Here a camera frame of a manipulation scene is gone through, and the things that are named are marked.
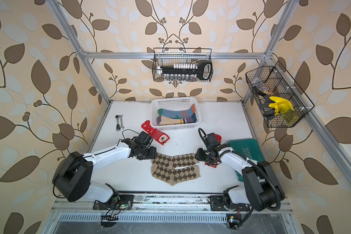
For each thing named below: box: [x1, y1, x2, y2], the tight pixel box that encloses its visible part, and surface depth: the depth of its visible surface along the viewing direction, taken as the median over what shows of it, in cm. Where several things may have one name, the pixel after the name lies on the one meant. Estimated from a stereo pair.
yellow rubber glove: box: [268, 96, 294, 116], surface depth 67 cm
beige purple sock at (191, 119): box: [185, 112, 197, 124], surface depth 107 cm
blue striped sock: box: [157, 103, 197, 119], surface depth 113 cm
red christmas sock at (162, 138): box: [141, 120, 171, 146], surface depth 101 cm
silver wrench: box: [118, 114, 125, 130], surface depth 111 cm
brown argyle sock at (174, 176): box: [151, 163, 201, 186], surface depth 86 cm
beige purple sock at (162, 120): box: [156, 115, 187, 126], surface depth 108 cm
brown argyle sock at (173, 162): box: [151, 152, 200, 169], surface depth 91 cm
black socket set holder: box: [157, 60, 213, 81], surface depth 86 cm
